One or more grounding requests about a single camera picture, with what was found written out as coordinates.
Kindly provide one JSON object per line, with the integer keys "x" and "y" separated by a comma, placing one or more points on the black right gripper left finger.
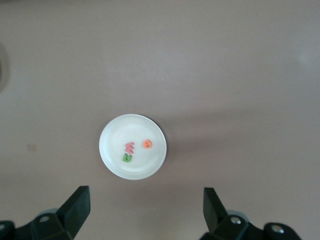
{"x": 67, "y": 220}

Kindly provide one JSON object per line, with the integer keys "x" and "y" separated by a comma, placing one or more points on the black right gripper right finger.
{"x": 225, "y": 227}

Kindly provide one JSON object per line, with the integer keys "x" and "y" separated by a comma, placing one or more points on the green foam letter n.
{"x": 127, "y": 159}

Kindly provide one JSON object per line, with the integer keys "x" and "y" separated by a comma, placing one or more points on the pink foam letter w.
{"x": 130, "y": 148}

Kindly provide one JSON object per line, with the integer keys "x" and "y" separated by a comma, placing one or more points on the orange foam letter e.
{"x": 147, "y": 144}

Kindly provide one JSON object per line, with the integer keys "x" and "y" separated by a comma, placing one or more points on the light brown round plate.
{"x": 125, "y": 127}

